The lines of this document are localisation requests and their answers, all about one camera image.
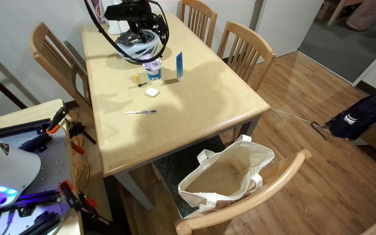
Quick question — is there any black red bar clamp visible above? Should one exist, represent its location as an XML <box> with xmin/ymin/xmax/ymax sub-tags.
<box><xmin>58</xmin><ymin>179</ymin><xmax>112</xmax><ymax>229</ymax></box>
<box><xmin>66</xmin><ymin>121</ymin><xmax>97</xmax><ymax>157</ymax></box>

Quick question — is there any black orange bar clamp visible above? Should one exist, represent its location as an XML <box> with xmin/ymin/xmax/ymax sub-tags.
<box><xmin>43</xmin><ymin>100</ymin><xmax>79</xmax><ymax>138</ymax></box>

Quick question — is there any thin white floor cord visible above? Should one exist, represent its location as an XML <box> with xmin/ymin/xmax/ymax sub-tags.
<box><xmin>268</xmin><ymin>108</ymin><xmax>329</xmax><ymax>138</ymax></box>

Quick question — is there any tall white carton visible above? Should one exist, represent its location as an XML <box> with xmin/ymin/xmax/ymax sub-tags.
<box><xmin>104</xmin><ymin>0</ymin><xmax>130</xmax><ymax>36</ymax></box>

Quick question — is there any wooden furniture leg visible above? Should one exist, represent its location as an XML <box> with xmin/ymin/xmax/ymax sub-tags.
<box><xmin>326</xmin><ymin>0</ymin><xmax>355</xmax><ymax>28</ymax></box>

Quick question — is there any colourful package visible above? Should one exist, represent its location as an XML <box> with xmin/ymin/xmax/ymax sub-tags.
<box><xmin>88</xmin><ymin>0</ymin><xmax>107</xmax><ymax>24</ymax></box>

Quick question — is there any black backpack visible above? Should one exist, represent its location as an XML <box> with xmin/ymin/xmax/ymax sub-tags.
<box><xmin>325</xmin><ymin>85</ymin><xmax>376</xmax><ymax>143</ymax></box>

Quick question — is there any cup with purple lid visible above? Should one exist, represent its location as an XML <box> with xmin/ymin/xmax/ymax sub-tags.
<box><xmin>142</xmin><ymin>58</ymin><xmax>163</xmax><ymax>84</ymax></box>

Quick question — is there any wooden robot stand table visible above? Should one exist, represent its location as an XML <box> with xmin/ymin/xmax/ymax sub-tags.
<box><xmin>0</xmin><ymin>98</ymin><xmax>86</xmax><ymax>235</ymax></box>

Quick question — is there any small white box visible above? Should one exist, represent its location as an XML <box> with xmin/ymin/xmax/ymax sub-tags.
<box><xmin>143</xmin><ymin>87</ymin><xmax>160</xmax><ymax>100</ymax></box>

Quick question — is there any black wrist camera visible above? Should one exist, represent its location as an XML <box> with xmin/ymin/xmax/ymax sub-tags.
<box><xmin>103</xmin><ymin>3</ymin><xmax>138</xmax><ymax>23</ymax></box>

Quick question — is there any wooden chair with dark seat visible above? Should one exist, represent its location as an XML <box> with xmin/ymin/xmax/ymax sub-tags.
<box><xmin>151</xmin><ymin>135</ymin><xmax>313</xmax><ymax>235</ymax></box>

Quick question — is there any wooden slat back chair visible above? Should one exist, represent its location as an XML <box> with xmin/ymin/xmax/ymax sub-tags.
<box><xmin>30</xmin><ymin>21</ymin><xmax>92</xmax><ymax>112</ymax></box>
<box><xmin>216</xmin><ymin>20</ymin><xmax>278</xmax><ymax>95</ymax></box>
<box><xmin>177</xmin><ymin>0</ymin><xmax>219</xmax><ymax>49</ymax></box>

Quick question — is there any long black bar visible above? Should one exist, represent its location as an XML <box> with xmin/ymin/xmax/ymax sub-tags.
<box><xmin>0</xmin><ymin>118</ymin><xmax>52</xmax><ymax>139</ymax></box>

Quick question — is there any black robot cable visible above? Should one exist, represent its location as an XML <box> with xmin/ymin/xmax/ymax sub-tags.
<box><xmin>82</xmin><ymin>0</ymin><xmax>171</xmax><ymax>66</ymax></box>

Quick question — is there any white black bicycle helmet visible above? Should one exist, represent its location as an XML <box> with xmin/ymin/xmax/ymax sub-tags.
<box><xmin>113</xmin><ymin>27</ymin><xmax>164</xmax><ymax>65</ymax></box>

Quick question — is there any beige canvas tote bag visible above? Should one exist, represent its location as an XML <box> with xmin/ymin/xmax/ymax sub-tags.
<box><xmin>176</xmin><ymin>134</ymin><xmax>276</xmax><ymax>216</ymax></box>

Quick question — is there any blue squeeze tube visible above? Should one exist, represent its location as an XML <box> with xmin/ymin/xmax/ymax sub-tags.
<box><xmin>174</xmin><ymin>51</ymin><xmax>185</xmax><ymax>83</ymax></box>

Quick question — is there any dark blue bracket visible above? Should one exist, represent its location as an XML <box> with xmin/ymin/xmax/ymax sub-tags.
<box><xmin>19</xmin><ymin>131</ymin><xmax>56</xmax><ymax>155</ymax></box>

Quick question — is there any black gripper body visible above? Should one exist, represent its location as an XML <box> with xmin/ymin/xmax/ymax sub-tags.
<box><xmin>127</xmin><ymin>0</ymin><xmax>159</xmax><ymax>25</ymax></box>

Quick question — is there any small yellow black item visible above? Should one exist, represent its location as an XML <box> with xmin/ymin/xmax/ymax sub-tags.
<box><xmin>131</xmin><ymin>74</ymin><xmax>148</xmax><ymax>88</ymax></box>

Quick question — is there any dark slanted pole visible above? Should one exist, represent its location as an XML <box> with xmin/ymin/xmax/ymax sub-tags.
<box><xmin>0</xmin><ymin>63</ymin><xmax>28</xmax><ymax>112</ymax></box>

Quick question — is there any silver pen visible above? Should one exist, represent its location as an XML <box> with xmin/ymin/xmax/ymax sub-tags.
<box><xmin>124</xmin><ymin>109</ymin><xmax>158</xmax><ymax>117</ymax></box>

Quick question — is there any pink fabric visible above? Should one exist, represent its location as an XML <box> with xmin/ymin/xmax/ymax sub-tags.
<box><xmin>346</xmin><ymin>0</ymin><xmax>376</xmax><ymax>33</ymax></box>

